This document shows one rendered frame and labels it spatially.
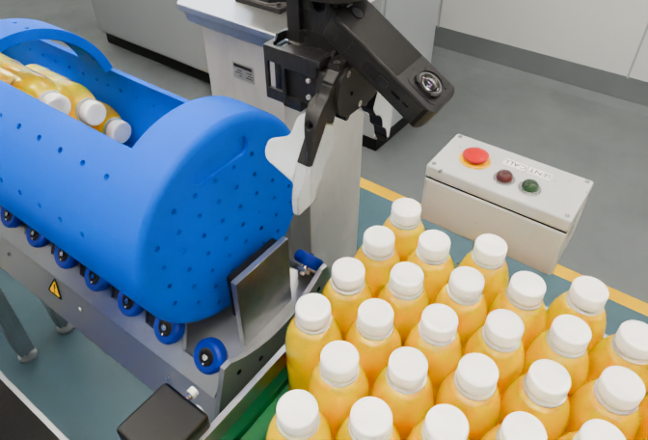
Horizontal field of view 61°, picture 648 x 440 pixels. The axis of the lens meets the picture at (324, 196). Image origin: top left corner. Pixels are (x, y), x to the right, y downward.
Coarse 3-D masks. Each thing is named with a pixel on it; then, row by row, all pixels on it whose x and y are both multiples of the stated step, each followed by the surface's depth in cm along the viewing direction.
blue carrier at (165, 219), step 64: (64, 64) 102; (0, 128) 68; (64, 128) 63; (192, 128) 58; (256, 128) 64; (0, 192) 71; (64, 192) 62; (128, 192) 57; (192, 192) 59; (256, 192) 70; (128, 256) 57; (192, 256) 64; (192, 320) 69
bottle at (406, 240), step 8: (384, 224) 75; (392, 224) 72; (416, 224) 72; (392, 232) 73; (400, 232) 72; (408, 232) 72; (416, 232) 72; (400, 240) 72; (408, 240) 72; (416, 240) 72; (400, 248) 73; (408, 248) 73; (400, 256) 73; (408, 256) 73
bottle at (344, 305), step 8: (328, 288) 65; (336, 288) 64; (360, 288) 64; (368, 288) 66; (328, 296) 65; (336, 296) 64; (344, 296) 64; (352, 296) 64; (360, 296) 64; (368, 296) 65; (336, 304) 64; (344, 304) 64; (352, 304) 64; (360, 304) 64; (336, 312) 64; (344, 312) 64; (352, 312) 64; (344, 320) 64; (352, 320) 64; (344, 328) 65; (344, 336) 66
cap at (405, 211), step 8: (400, 200) 73; (408, 200) 73; (392, 208) 72; (400, 208) 72; (408, 208) 72; (416, 208) 72; (392, 216) 72; (400, 216) 71; (408, 216) 70; (416, 216) 71; (400, 224) 72; (408, 224) 71
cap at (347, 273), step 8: (336, 264) 64; (344, 264) 64; (352, 264) 64; (360, 264) 64; (336, 272) 63; (344, 272) 63; (352, 272) 63; (360, 272) 63; (336, 280) 63; (344, 280) 62; (352, 280) 62; (360, 280) 63; (344, 288) 63; (352, 288) 63
